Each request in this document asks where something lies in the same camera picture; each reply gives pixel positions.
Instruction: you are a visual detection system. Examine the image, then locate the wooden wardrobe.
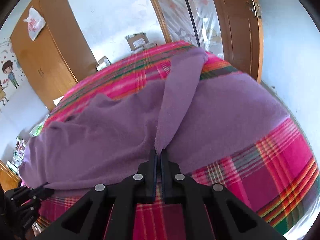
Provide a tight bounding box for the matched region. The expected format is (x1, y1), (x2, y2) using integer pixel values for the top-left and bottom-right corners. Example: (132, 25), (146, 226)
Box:
(10, 0), (98, 111)

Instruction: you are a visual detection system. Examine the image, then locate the pink plaid bed cover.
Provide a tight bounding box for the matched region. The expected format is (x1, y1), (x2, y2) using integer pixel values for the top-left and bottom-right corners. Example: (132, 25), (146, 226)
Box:
(46, 41), (319, 239)

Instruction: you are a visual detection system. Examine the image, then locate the cardboard box with label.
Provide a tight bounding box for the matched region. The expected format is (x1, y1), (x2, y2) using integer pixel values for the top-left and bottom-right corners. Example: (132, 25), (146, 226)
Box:
(125, 32), (149, 51)

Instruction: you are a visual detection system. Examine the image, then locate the purple fleece garment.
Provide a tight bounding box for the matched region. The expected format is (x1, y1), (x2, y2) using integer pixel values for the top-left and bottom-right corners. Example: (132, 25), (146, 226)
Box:
(19, 48), (289, 191)

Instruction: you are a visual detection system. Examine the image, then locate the wooden door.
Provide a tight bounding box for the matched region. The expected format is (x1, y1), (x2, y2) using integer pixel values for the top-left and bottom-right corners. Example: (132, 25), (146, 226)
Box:
(214, 0), (264, 82)

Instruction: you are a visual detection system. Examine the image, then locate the metal door handle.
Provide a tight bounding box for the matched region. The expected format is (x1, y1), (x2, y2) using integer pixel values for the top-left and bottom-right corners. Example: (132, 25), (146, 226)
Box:
(248, 0), (261, 18)

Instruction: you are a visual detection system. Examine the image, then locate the green tissue pack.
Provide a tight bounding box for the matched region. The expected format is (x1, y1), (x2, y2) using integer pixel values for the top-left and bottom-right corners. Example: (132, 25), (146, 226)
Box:
(29, 121), (44, 137)

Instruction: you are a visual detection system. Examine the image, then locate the cartoon couple wall sticker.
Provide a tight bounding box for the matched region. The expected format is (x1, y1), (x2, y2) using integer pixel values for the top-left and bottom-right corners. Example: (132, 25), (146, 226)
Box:
(1, 60), (20, 106)

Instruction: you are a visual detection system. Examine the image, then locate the curtain with cartoon prints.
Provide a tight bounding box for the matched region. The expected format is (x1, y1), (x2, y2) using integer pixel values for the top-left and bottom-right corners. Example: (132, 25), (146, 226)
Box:
(158, 0), (224, 59)

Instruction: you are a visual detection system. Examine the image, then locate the white plastic bag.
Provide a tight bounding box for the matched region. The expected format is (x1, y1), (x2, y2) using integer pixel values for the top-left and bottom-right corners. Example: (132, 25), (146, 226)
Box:
(23, 7), (46, 41)

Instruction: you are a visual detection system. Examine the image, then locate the white small box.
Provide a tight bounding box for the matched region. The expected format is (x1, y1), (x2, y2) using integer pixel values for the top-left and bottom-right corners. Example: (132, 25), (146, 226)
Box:
(96, 56), (111, 71)

